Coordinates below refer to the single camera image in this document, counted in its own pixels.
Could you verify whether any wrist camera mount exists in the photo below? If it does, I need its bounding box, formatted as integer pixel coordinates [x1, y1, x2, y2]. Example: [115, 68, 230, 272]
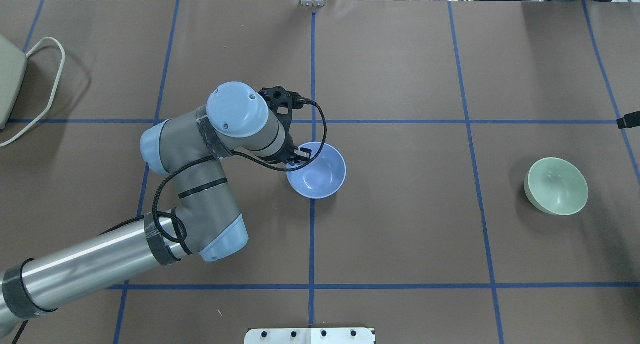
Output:
[258, 86, 307, 131]
[616, 111, 640, 130]

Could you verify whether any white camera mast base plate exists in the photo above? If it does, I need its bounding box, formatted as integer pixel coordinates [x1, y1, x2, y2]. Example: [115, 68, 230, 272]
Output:
[244, 327, 377, 344]

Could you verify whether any green bowl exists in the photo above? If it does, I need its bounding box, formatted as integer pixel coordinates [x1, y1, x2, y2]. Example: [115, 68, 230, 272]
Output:
[523, 157, 590, 216]

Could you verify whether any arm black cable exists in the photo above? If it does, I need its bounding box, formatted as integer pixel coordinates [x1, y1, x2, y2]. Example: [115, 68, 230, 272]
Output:
[100, 99, 328, 257]

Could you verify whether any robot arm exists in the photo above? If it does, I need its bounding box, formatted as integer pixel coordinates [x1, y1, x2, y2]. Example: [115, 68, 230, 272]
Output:
[1, 81, 318, 338]

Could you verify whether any blue bowl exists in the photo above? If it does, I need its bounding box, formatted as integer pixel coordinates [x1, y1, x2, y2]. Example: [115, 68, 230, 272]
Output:
[286, 141, 347, 199]

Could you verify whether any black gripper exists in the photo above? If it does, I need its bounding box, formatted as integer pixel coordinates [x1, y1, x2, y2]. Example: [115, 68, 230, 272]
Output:
[267, 134, 313, 167]

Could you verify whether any cream toaster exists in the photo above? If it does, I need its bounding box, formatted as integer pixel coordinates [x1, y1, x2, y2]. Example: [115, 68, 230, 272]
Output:
[0, 35, 28, 130]

